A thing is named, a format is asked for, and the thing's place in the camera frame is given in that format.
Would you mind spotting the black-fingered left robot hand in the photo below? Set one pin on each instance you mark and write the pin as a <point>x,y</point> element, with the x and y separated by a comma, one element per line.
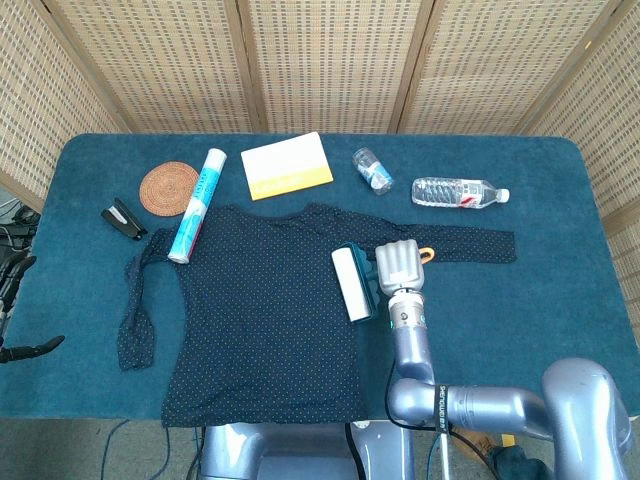
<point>30,347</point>

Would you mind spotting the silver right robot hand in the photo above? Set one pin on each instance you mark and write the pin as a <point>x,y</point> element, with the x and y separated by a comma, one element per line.
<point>400,265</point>

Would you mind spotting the silver-blue right robot arm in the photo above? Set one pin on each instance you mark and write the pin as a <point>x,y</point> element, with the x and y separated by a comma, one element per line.
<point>412,350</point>

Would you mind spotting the navy blue dotted shirt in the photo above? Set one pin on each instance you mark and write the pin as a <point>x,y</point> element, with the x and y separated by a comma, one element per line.
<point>260,310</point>

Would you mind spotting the clear water bottle red label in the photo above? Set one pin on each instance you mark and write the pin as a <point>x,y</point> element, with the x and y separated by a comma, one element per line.
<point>450,192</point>

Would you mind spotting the small clear plastic bottle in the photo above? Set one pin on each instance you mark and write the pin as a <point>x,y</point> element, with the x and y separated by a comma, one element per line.
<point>372,170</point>

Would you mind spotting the teal table cloth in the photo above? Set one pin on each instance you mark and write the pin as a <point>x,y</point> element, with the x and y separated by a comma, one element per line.
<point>500,325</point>

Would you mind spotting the white and yellow notepad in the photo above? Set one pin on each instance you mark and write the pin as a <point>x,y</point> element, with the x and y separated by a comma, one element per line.
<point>285,165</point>

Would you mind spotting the black stapler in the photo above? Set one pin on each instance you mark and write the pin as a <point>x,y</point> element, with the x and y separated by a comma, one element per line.
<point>122,222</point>

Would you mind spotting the round woven rattan coaster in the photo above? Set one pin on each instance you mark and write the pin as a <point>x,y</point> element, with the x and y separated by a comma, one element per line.
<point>162,187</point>

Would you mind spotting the plastic wrap roll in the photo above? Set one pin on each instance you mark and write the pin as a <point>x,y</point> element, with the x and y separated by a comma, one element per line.
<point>197,205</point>

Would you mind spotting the woven bamboo folding screen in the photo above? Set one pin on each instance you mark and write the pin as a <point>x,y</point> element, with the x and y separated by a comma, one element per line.
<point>330,60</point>

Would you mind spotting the silver-blue robot torso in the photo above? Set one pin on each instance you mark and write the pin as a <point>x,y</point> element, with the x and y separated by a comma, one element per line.
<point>280,455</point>

